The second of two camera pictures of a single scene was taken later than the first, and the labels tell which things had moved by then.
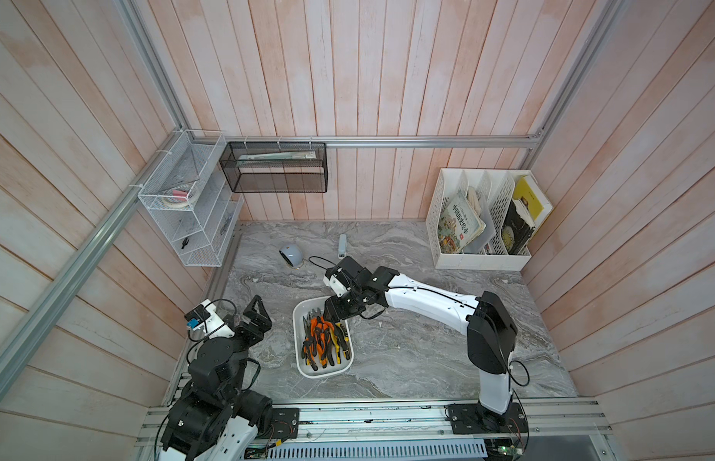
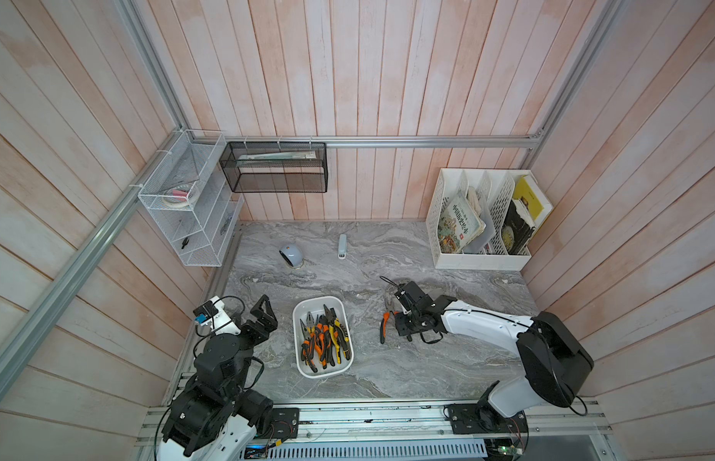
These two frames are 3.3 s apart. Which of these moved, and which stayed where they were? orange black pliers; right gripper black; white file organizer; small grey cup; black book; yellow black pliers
Moved: orange black pliers; right gripper black
Stayed: white file organizer; small grey cup; black book; yellow black pliers
